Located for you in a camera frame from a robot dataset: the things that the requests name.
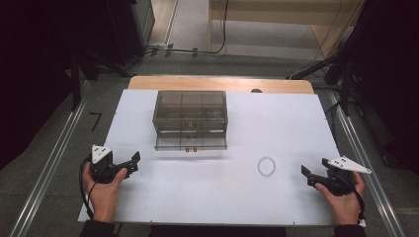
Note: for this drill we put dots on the white table cover sheet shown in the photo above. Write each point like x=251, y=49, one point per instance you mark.
x=204, y=187

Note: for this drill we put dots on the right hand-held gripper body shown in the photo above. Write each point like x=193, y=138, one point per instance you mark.
x=341, y=177

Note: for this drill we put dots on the black metal stand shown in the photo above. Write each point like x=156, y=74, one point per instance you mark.
x=76, y=79
x=344, y=75

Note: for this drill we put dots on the white power strip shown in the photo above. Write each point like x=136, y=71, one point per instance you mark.
x=159, y=47

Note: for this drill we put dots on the metal floor rail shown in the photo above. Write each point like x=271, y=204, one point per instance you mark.
x=49, y=161
x=365, y=161

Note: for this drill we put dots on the clear plastic drawer box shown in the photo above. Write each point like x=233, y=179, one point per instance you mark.
x=190, y=120

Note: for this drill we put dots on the person's right hand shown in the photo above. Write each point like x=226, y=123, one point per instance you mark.
x=346, y=204

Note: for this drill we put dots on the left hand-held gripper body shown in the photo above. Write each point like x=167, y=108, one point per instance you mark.
x=104, y=164

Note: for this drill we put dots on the dark table grommet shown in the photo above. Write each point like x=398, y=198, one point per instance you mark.
x=256, y=90

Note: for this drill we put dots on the person's left hand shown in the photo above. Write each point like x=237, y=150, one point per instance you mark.
x=103, y=197

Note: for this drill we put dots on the dark cabinet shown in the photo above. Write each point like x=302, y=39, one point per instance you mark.
x=131, y=29

